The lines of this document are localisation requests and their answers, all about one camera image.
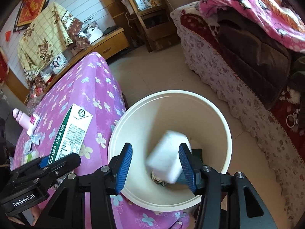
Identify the bed with floral skirt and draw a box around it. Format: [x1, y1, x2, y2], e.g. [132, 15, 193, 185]
[170, 1, 305, 227]

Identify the white medicine box rainbow print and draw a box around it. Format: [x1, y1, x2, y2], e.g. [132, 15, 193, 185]
[146, 130, 193, 184]

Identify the pink printed blanket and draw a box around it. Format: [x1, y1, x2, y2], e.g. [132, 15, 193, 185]
[199, 0, 305, 53]

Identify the framed picture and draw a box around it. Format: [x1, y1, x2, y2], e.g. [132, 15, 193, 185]
[132, 0, 162, 11]

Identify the milk carton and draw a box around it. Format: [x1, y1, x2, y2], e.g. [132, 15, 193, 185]
[48, 103, 94, 191]

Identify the red plush blanket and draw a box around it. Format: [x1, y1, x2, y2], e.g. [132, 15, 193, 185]
[180, 3, 305, 163]

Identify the wooden cabinet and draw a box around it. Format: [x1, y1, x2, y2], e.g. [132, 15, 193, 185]
[3, 27, 130, 104]

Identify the beige crumpled wrapper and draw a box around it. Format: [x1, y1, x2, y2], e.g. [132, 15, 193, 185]
[151, 170, 173, 187]

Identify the brown floral cloth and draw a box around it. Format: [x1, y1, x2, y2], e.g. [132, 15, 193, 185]
[68, 18, 92, 48]

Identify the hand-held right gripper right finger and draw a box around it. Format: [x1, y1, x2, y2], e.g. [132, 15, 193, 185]
[178, 143, 278, 229]

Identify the brown blanket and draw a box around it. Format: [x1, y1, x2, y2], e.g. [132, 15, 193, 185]
[217, 10, 293, 110]

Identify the yellow floral cloth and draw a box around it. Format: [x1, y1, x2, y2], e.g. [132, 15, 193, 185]
[18, 1, 74, 71]

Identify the pink floral tablecloth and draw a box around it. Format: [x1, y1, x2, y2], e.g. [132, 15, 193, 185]
[13, 52, 191, 229]

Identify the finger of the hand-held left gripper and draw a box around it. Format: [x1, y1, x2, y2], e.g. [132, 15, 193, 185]
[36, 152, 82, 190]
[10, 156, 51, 179]

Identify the metal key ring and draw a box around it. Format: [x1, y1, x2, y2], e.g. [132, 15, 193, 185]
[286, 110, 300, 128]

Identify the white pill bottle pink label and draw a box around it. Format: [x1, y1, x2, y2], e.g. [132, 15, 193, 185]
[26, 114, 40, 136]

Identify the photo frame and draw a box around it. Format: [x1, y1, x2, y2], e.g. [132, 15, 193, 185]
[49, 54, 68, 75]

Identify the red wall hanging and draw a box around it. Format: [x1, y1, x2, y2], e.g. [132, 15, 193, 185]
[13, 0, 56, 32]

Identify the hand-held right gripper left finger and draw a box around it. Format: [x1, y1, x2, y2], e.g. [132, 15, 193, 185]
[42, 143, 133, 229]

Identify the cream plastic bin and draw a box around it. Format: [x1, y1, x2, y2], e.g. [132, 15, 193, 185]
[108, 90, 233, 213]

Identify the pink thermos bottle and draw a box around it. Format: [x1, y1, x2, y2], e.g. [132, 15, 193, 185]
[12, 108, 30, 129]

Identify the wooden chair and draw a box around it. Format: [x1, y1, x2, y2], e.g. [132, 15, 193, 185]
[114, 0, 180, 53]

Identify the dark garment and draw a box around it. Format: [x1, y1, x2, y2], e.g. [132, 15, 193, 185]
[289, 52, 305, 93]

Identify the black box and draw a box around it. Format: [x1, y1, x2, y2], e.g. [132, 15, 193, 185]
[102, 26, 118, 35]

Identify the white tissue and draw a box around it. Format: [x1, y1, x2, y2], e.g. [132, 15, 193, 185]
[30, 132, 43, 145]

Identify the clear plastic bag pile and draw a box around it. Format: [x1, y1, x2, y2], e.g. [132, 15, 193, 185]
[25, 75, 51, 110]

